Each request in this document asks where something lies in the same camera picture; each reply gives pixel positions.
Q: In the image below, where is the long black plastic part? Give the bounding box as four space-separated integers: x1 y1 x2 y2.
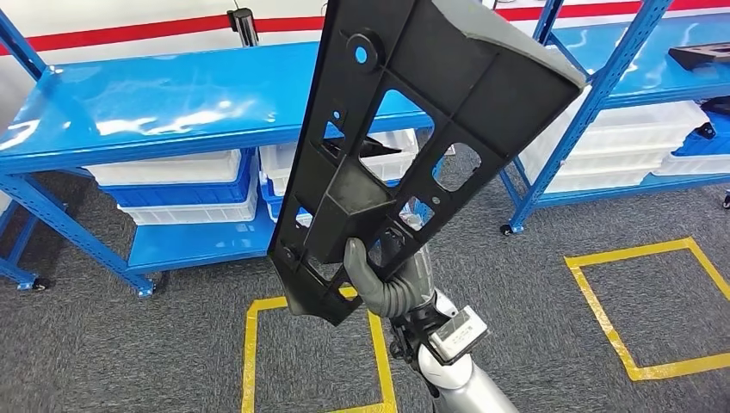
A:
268 0 587 327

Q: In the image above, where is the black ribbed part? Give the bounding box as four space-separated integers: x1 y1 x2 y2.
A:
325 136 403 159

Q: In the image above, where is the yellow floor tape square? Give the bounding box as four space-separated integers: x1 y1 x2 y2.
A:
564 236 730 383
241 287 399 413

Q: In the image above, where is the red barrier belt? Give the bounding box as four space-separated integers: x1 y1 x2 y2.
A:
0 0 730 57

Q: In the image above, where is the white car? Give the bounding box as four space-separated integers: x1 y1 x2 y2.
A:
0 0 730 124

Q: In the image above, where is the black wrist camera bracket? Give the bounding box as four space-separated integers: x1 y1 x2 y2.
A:
389 305 452 366

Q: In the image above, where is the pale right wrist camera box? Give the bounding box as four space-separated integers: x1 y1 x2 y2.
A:
429 305 491 361

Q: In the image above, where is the black stanchion post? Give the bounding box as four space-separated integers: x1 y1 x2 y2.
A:
226 6 261 48

